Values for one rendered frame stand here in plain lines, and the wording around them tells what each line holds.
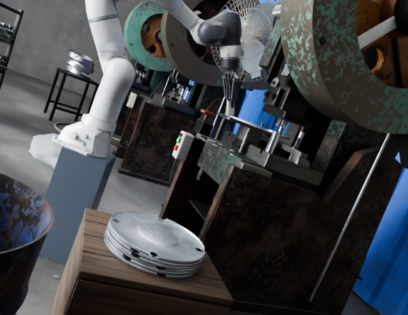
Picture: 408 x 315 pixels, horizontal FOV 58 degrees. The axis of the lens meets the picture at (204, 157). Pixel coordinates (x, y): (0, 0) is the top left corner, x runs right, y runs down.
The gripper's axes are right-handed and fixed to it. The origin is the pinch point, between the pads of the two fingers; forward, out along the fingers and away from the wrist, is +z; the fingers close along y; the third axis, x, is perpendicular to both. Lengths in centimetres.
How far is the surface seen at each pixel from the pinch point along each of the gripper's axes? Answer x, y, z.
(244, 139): 4.4, 4.7, 13.7
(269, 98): 18.9, 0.5, -2.6
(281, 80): 25.6, -0.4, -10.0
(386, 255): 105, 2, 100
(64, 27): -43, -662, -53
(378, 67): 39, 39, -17
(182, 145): -15.9, -20.5, 20.7
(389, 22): 35, 46, -32
